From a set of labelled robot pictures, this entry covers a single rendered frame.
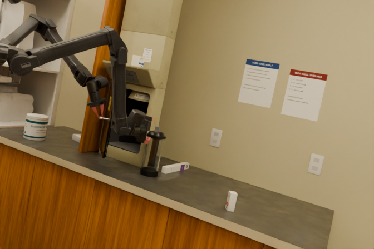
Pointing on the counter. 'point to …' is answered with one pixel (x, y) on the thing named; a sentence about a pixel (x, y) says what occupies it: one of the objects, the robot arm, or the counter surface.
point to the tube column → (154, 1)
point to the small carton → (137, 60)
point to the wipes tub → (35, 127)
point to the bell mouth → (139, 96)
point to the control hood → (149, 78)
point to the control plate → (131, 76)
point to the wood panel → (112, 13)
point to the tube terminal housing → (147, 40)
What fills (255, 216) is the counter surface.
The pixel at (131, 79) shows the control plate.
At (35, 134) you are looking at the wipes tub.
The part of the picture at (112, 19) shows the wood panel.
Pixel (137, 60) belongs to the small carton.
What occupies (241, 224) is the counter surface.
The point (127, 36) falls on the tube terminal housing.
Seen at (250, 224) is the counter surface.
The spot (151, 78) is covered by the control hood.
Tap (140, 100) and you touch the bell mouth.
